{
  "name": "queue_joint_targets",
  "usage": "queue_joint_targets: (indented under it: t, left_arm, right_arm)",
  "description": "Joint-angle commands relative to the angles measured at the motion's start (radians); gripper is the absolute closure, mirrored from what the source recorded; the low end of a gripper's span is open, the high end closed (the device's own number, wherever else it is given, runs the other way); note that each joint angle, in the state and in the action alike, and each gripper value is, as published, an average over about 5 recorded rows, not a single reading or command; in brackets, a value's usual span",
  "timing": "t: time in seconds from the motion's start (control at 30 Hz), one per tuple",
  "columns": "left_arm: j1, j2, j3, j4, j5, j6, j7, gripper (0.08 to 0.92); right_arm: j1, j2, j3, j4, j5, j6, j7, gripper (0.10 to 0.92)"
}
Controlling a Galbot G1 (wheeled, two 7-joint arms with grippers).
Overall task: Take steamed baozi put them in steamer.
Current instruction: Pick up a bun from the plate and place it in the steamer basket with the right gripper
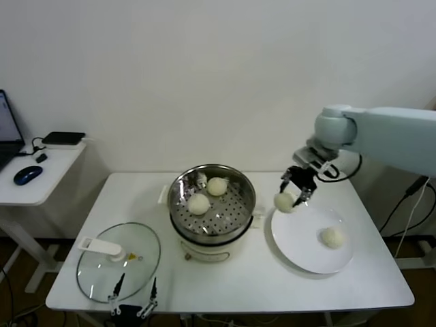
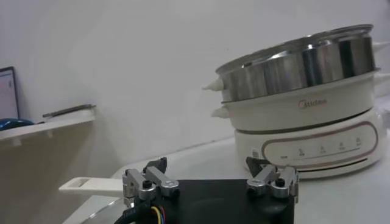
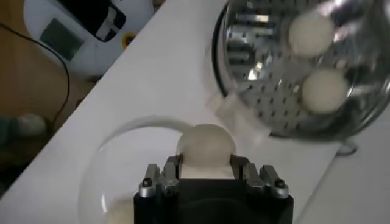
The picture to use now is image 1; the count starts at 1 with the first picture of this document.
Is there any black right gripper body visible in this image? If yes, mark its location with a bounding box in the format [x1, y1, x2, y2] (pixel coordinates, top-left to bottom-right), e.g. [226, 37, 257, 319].
[281, 165, 318, 196]

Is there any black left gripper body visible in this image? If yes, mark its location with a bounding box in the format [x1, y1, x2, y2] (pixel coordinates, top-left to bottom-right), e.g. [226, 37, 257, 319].
[117, 304, 144, 327]

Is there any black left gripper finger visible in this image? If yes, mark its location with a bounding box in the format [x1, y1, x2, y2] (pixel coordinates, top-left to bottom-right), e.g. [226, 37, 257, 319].
[136, 277, 159, 320]
[107, 271, 126, 316]

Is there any white steamed baozi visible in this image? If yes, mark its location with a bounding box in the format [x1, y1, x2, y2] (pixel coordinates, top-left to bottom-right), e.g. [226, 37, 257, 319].
[274, 191, 298, 214]
[206, 176, 228, 197]
[318, 227, 348, 250]
[187, 193, 211, 217]

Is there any perforated steel steamer basket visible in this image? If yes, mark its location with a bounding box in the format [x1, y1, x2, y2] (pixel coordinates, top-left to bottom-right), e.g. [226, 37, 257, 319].
[168, 164, 257, 240]

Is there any white round plate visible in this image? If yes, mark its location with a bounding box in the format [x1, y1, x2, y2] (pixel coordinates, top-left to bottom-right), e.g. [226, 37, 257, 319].
[264, 200, 355, 275]

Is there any white side desk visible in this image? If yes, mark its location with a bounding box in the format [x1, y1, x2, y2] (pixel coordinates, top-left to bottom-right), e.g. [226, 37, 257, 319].
[0, 138, 95, 294]

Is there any blue black computer mouse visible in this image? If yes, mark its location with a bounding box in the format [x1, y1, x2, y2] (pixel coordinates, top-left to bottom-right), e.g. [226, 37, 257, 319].
[13, 165, 44, 187]

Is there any black flat hard drive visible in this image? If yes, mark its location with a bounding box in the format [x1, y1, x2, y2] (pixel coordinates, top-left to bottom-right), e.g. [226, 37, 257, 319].
[42, 131, 87, 146]

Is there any black laptop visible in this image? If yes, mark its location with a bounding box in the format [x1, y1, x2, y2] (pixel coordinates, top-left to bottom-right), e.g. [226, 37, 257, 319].
[0, 89, 27, 173]

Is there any glass lid with white handle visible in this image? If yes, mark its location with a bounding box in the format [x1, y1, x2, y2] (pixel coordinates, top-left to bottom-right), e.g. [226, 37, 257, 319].
[76, 221, 161, 303]

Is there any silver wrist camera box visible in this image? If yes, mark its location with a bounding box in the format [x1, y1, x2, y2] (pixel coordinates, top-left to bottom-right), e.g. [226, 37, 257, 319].
[292, 145, 323, 168]

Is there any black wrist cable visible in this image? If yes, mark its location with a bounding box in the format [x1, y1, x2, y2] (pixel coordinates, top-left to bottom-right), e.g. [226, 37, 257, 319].
[318, 153, 362, 181]

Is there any white cable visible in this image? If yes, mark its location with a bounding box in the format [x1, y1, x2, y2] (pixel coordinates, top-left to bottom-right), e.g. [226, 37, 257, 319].
[394, 175, 436, 262]

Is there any black power cable with adapter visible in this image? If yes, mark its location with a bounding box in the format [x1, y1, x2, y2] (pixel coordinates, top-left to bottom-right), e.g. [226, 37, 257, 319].
[378, 175, 431, 238]

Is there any thin black usb cable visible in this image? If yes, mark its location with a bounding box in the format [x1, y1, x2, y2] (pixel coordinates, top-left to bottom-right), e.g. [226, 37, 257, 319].
[16, 136, 48, 158]

